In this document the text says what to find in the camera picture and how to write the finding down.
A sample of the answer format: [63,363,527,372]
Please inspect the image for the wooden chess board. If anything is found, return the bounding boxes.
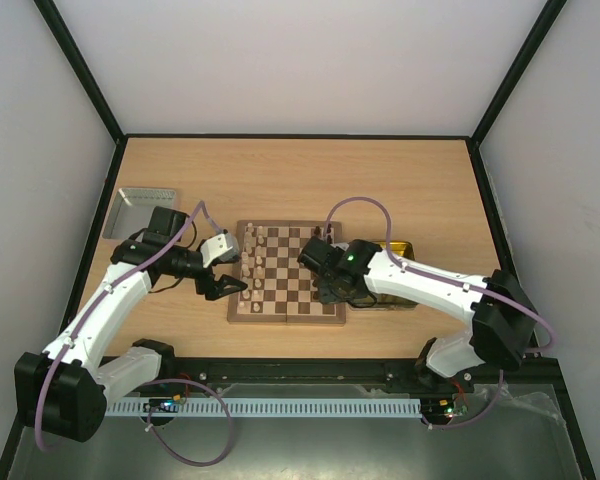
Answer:
[227,220,346,326]

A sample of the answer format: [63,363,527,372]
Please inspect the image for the gold green metal tin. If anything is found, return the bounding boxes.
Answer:
[349,240,418,311]

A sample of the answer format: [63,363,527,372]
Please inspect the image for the silver metal tin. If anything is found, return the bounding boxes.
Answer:
[102,187,177,240]

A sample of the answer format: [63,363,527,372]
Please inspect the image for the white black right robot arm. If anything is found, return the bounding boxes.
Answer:
[298,236,538,392]

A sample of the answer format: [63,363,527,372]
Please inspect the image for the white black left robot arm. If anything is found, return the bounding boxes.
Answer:
[14,207,247,450]

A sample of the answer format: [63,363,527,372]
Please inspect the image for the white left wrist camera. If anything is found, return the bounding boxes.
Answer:
[198,230,241,268]

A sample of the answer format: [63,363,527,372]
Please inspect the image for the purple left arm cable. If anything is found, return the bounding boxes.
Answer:
[33,199,237,464]

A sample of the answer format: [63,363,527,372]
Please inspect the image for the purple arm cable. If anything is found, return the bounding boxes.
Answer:
[325,195,559,432]
[33,199,237,464]

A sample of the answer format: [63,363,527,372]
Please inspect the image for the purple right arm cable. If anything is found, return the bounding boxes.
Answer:
[325,195,559,432]

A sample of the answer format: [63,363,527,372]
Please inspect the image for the black metal base rail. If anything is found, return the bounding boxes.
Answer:
[114,357,461,396]

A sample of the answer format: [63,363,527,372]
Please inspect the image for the light blue slotted cable duct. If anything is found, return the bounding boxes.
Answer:
[106,397,421,418]

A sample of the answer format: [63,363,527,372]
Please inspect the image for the black cage frame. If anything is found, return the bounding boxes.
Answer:
[0,0,599,480]

